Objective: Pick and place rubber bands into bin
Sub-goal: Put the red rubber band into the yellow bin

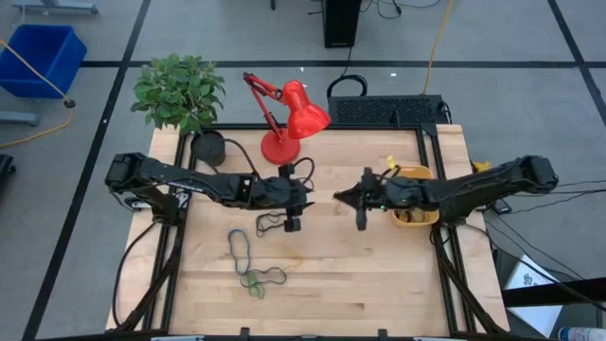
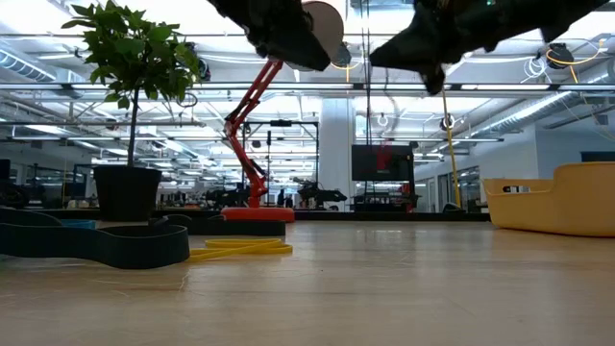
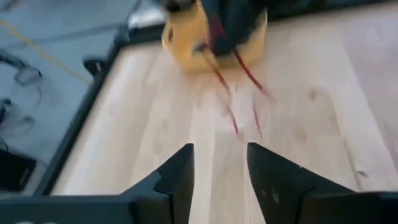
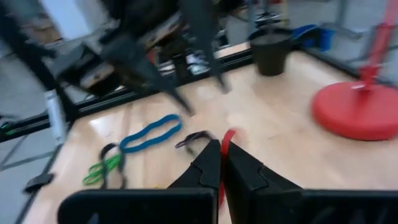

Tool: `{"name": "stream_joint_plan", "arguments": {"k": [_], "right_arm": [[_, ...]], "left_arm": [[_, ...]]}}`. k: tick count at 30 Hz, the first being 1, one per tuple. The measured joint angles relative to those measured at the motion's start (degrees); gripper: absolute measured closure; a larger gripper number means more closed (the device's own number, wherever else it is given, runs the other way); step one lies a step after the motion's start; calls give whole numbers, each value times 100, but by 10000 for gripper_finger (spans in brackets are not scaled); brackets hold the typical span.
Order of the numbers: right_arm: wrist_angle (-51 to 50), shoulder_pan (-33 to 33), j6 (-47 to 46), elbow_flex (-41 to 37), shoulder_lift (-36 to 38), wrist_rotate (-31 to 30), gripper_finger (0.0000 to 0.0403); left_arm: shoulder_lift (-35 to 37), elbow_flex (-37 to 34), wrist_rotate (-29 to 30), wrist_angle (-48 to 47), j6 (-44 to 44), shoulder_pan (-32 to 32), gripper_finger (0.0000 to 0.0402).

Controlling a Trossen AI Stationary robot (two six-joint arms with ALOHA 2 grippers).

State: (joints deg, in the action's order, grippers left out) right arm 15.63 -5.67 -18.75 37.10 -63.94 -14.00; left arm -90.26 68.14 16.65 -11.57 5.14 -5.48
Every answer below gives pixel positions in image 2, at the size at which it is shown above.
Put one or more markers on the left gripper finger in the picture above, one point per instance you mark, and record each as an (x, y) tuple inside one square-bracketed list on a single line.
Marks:
[(298, 45)]

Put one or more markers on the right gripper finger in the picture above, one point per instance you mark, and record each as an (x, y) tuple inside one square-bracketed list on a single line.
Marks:
[(403, 48)]

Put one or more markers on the black rubber band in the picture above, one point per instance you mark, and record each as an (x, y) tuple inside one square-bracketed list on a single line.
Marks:
[(120, 250), (230, 228)]

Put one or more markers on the yellow rubber band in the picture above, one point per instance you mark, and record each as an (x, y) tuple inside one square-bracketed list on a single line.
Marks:
[(269, 249)]

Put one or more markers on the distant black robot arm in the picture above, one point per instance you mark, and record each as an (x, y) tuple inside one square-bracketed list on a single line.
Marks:
[(322, 194)]

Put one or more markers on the yellow plastic bin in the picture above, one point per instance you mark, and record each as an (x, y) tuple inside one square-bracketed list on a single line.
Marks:
[(576, 206)]

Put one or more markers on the black monitor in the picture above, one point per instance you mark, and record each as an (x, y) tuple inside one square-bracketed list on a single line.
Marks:
[(382, 165)]

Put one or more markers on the green leafy plant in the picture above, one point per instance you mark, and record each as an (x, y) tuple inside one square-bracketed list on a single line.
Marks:
[(139, 48)]

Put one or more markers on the red desk lamp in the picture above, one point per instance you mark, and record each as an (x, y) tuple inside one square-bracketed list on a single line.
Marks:
[(257, 215)]

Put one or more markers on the black plant pot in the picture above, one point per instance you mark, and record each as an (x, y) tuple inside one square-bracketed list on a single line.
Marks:
[(127, 192)]

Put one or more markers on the distant black gantry frame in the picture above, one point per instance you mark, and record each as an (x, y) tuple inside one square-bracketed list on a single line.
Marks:
[(281, 123)]

